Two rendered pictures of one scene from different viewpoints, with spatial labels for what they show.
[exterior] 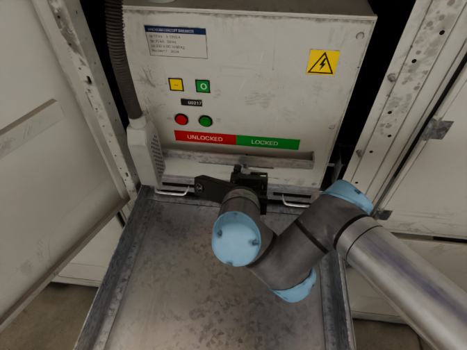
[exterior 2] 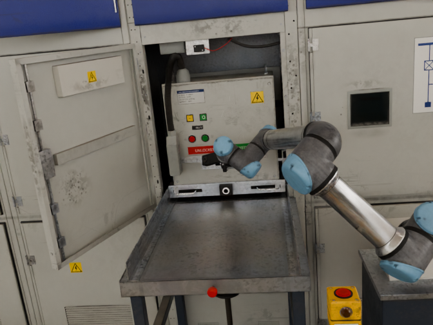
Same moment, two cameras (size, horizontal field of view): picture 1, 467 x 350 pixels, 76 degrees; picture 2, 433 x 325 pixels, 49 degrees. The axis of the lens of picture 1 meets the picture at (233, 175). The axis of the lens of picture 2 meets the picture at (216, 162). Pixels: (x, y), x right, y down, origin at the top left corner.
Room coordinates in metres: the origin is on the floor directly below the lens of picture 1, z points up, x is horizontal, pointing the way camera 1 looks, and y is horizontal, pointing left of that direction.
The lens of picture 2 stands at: (-1.49, 0.02, 1.63)
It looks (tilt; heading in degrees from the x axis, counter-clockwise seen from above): 16 degrees down; 0
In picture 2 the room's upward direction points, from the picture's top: 5 degrees counter-clockwise
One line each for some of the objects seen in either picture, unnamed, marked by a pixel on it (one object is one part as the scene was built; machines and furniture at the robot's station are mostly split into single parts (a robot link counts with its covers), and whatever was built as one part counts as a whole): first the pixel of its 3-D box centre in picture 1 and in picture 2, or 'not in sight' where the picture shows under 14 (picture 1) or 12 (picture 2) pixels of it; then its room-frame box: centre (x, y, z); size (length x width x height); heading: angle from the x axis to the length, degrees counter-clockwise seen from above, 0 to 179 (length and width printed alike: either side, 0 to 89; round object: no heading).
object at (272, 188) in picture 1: (235, 183); (226, 187); (0.59, -0.01, 0.89); 0.54 x 0.05 x 0.06; 83
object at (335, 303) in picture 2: not in sight; (343, 309); (-0.37, -0.28, 0.85); 0.08 x 0.08 x 0.10; 83
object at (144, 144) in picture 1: (147, 151); (174, 155); (0.53, 0.21, 1.09); 0.08 x 0.05 x 0.17; 173
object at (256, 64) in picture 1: (235, 121); (221, 135); (0.58, -0.01, 1.15); 0.48 x 0.01 x 0.48; 83
